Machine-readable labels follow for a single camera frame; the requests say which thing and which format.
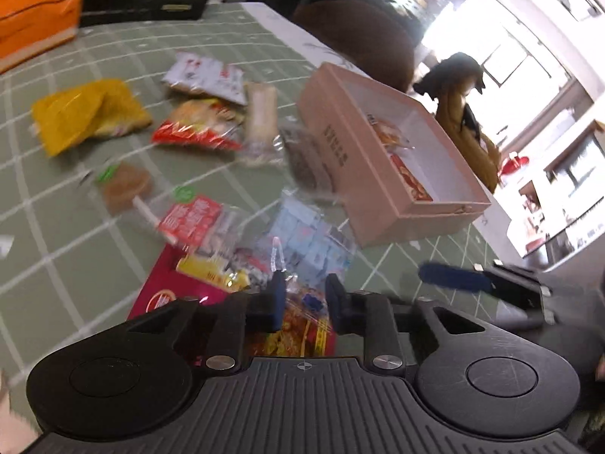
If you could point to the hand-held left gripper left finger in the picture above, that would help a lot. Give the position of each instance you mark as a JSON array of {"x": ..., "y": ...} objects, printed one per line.
[{"x": 276, "y": 303}]

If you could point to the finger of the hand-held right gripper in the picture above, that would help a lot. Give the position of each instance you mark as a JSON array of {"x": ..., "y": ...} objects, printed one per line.
[{"x": 449, "y": 278}]

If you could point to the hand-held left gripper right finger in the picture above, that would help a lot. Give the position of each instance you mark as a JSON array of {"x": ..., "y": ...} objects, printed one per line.
[{"x": 334, "y": 303}]

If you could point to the pink cardboard box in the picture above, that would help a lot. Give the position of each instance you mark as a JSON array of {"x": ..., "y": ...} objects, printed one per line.
[{"x": 378, "y": 184}]

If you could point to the clear packet with dark bar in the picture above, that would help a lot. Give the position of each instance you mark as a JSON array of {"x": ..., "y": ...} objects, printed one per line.
[{"x": 305, "y": 158}]

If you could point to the red packet with yellow print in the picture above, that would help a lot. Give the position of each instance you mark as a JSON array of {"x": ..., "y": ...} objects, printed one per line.
[{"x": 305, "y": 335}]

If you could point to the small yellow snack packet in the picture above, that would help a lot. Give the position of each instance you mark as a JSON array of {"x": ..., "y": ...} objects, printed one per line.
[{"x": 212, "y": 272}]

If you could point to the light blue snack packet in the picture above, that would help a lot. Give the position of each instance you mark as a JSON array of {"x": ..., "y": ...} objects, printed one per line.
[{"x": 307, "y": 231}]

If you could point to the magenta snack packet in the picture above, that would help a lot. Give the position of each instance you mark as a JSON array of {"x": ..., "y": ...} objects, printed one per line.
[{"x": 163, "y": 288}]

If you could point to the red and white snack packet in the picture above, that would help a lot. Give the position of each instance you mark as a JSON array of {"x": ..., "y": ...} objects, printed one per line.
[{"x": 189, "y": 222}]

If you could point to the red round object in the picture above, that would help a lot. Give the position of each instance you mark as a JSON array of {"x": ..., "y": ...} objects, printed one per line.
[{"x": 514, "y": 164}]

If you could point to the orange snack packet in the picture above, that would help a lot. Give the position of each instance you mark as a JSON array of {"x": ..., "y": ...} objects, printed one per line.
[{"x": 387, "y": 132}]

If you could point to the beige bar packet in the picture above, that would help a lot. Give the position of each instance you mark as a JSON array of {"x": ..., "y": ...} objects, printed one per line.
[{"x": 260, "y": 113}]

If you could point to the brown round lollipop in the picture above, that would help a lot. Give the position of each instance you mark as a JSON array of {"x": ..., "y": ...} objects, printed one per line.
[{"x": 125, "y": 187}]

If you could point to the red and yellow snack packet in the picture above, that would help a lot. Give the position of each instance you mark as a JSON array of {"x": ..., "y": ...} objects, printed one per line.
[{"x": 198, "y": 127}]

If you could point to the dark clothing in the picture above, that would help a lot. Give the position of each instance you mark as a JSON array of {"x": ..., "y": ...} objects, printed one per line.
[{"x": 453, "y": 73}]

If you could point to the orange tissue pack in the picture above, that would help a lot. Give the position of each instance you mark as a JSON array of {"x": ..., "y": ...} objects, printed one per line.
[{"x": 33, "y": 19}]

